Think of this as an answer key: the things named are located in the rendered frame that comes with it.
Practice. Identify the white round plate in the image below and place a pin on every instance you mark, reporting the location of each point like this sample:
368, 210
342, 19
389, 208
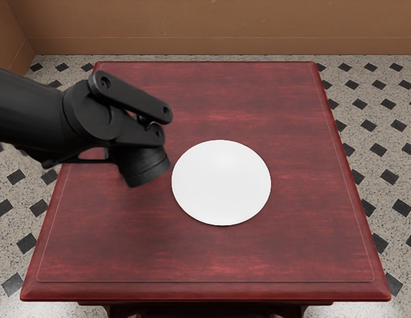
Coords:
221, 183

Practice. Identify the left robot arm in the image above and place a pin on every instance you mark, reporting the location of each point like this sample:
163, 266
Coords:
93, 116

